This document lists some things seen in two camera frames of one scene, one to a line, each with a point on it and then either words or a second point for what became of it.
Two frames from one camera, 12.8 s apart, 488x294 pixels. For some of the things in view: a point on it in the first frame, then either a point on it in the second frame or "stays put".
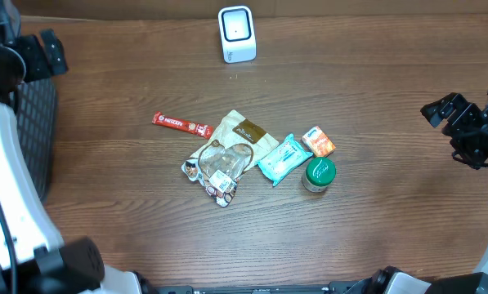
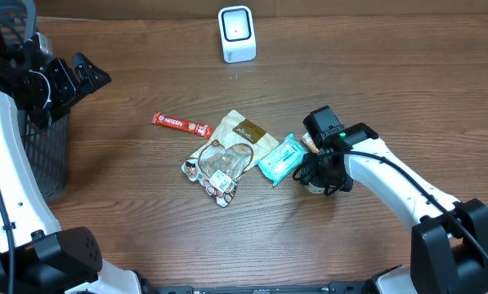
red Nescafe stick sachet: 184,126 stays put
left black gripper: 36,53 → 64,82
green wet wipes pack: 286,157 stays put
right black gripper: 460,118 → 323,173
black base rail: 338,287 stays put
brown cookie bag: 238,144 stays put
